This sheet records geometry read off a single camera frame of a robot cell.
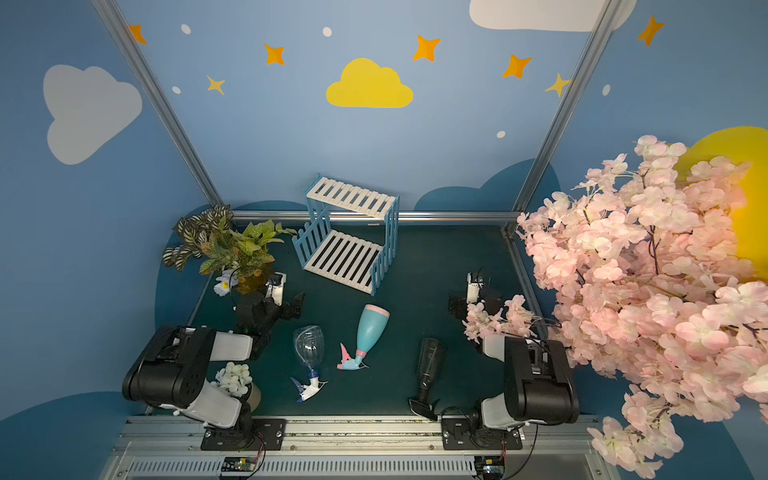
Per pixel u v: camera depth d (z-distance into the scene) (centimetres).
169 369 46
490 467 72
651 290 44
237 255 79
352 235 117
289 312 86
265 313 77
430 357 86
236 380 70
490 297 72
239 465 72
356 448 74
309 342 82
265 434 75
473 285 84
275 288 81
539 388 45
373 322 88
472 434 69
